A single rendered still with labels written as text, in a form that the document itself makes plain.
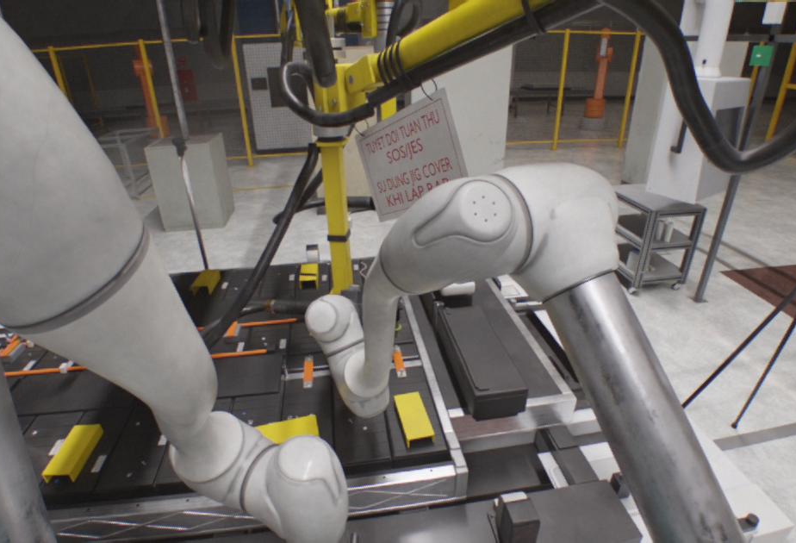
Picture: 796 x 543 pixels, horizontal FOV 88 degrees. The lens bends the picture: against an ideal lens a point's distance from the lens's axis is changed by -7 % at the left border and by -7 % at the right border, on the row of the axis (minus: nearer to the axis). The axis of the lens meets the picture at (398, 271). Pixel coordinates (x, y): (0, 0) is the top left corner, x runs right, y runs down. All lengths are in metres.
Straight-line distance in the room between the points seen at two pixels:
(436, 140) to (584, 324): 0.52
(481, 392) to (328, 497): 0.66
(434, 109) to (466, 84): 4.71
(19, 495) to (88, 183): 0.33
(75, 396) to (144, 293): 1.34
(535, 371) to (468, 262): 1.02
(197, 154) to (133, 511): 4.67
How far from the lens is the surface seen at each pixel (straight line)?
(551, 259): 0.56
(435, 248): 0.48
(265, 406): 1.35
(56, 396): 1.67
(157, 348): 0.33
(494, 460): 1.48
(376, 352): 0.83
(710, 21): 3.78
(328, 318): 0.96
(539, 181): 0.57
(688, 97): 0.71
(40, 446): 1.53
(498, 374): 1.26
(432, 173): 0.96
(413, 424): 1.20
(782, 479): 3.00
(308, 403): 1.33
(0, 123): 0.25
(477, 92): 5.69
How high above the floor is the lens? 1.90
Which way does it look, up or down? 27 degrees down
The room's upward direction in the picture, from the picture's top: 1 degrees counter-clockwise
